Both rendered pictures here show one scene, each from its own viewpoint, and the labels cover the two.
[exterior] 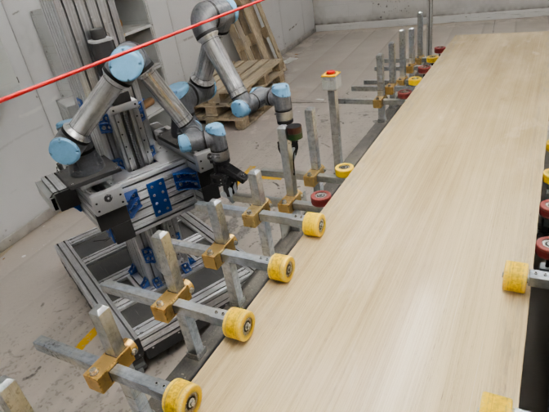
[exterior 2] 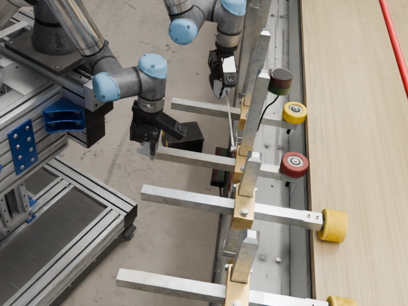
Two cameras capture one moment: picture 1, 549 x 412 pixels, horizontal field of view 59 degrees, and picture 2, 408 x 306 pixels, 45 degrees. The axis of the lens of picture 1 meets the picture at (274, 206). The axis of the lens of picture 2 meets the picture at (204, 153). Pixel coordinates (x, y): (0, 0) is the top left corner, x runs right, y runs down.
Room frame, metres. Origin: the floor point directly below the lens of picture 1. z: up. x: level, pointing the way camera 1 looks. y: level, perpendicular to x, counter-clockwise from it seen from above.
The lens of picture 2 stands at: (0.88, 0.60, 1.91)
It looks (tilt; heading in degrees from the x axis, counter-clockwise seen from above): 44 degrees down; 328
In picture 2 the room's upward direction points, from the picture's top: 9 degrees clockwise
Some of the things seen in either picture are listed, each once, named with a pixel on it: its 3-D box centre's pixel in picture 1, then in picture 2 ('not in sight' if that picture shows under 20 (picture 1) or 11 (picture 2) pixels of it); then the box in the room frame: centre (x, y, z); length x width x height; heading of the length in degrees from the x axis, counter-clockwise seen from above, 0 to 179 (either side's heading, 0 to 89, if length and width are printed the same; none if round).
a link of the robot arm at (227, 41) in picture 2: (283, 114); (227, 36); (2.00, -0.10, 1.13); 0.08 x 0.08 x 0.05
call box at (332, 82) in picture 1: (331, 81); not in sight; (2.19, -0.35, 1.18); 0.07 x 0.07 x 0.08; 58
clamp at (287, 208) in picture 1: (291, 201); (244, 163); (1.73, -0.07, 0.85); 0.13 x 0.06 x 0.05; 148
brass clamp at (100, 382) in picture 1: (113, 364); not in sight; (0.89, 0.46, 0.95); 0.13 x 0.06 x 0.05; 148
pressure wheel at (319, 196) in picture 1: (322, 206); (291, 172); (1.64, -0.19, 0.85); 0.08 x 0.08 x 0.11
